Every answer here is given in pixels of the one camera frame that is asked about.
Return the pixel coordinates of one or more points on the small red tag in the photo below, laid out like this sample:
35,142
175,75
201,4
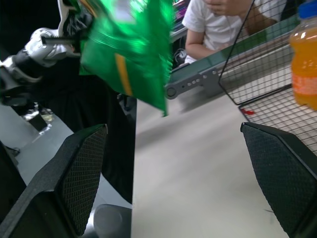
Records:
248,111

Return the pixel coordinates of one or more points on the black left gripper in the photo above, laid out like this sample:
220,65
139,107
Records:
79,22

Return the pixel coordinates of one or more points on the orange juice bottle blue cap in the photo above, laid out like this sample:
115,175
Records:
304,64

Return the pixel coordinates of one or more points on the person in white t-shirt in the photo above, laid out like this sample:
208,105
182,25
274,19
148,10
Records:
218,29

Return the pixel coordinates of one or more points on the green snack bag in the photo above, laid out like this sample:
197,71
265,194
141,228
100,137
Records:
128,47

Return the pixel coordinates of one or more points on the grey rounded robot part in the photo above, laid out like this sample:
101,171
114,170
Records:
112,221

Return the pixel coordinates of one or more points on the green conveyor belt grey frame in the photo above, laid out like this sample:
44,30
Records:
190,83

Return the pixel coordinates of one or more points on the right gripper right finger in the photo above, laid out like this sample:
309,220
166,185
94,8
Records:
287,173

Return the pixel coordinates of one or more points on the person's bare hand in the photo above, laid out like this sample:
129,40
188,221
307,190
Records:
219,5

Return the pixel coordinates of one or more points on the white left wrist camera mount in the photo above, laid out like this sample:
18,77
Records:
63,23

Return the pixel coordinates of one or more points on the small black box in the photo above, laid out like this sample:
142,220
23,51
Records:
39,122

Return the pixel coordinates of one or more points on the laptop with colourful screen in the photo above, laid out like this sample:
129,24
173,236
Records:
180,15

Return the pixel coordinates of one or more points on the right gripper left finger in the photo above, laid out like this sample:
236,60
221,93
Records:
47,188

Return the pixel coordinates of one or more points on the black table side drape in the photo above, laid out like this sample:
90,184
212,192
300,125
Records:
99,106

